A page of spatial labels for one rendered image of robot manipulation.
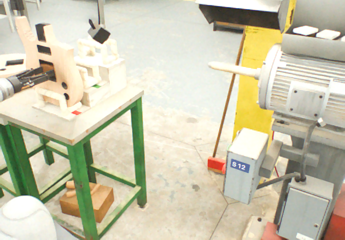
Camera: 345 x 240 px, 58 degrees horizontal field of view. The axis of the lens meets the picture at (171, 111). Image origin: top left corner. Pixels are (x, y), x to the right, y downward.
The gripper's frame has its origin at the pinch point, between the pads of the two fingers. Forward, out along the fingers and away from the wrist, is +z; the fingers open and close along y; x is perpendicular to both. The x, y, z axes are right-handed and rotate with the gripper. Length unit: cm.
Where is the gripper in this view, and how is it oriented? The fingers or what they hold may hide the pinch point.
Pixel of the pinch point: (46, 71)
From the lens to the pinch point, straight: 161.1
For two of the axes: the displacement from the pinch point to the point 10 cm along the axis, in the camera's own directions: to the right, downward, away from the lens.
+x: 0.0, -8.7, -5.0
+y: 8.6, 2.6, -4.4
